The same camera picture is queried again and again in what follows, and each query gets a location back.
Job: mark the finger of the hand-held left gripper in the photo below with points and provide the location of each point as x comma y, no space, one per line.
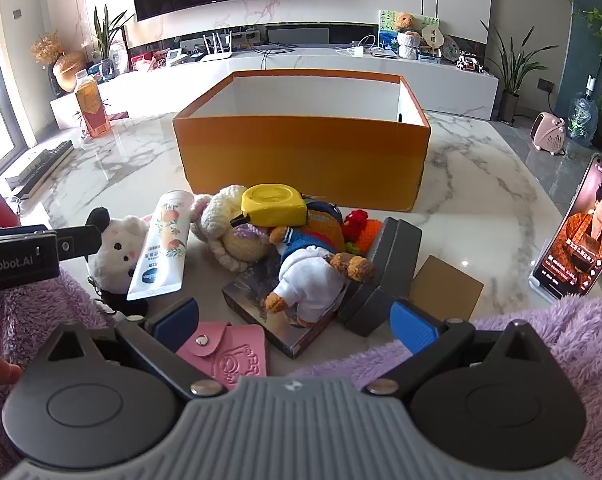
81,242

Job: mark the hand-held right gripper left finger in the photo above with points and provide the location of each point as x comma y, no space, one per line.
173,321

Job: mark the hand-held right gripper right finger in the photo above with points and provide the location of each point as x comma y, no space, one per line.
413,324

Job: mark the dark grey case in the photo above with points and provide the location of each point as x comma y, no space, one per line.
391,270

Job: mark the pink leather pouch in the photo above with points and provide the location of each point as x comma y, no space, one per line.
231,355

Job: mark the white hand cream tube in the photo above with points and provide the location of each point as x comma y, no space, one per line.
163,245

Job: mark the dark book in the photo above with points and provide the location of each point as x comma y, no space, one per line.
251,300

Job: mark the crochet bunny doll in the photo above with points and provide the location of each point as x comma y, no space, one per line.
226,245

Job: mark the red orange crochet fruit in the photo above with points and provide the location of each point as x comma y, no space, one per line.
363,235

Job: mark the yellow tape measure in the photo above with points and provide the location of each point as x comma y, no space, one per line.
273,202

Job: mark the orange cardboard box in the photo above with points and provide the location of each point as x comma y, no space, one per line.
301,160

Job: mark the brown card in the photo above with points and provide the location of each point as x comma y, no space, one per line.
446,290

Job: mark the purple fuzzy robe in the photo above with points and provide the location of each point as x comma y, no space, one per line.
26,310

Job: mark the small grey box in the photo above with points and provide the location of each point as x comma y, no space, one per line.
23,172

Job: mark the white phone stand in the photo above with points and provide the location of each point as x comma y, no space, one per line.
543,290

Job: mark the orange drink bottle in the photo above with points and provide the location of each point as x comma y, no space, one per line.
87,92

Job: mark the golden vase with dried flowers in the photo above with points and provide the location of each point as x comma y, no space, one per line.
63,72

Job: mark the smartphone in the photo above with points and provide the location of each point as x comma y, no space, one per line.
586,230

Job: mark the green potted plant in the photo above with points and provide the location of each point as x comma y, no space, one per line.
108,35

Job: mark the white router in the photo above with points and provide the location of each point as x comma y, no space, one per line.
216,52

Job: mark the pink space heater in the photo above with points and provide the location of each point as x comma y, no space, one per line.
548,132

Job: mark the blue water jug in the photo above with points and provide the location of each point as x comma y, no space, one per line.
582,117

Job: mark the cow figurines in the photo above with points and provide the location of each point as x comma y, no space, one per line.
468,62

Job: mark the tall leafy potted plant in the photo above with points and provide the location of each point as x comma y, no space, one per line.
511,67

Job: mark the white charger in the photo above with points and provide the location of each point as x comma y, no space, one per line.
357,52

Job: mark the decorative plate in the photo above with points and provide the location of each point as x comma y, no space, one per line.
452,47

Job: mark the white marble tv cabinet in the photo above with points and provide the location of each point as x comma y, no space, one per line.
301,62

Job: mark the round fan ornament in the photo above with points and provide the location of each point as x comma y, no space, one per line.
431,32

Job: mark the small landscape painting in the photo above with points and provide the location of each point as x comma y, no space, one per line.
387,30

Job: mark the small brown teddy bear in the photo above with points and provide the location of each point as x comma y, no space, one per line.
405,21

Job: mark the wall socket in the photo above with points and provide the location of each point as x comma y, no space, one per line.
546,85

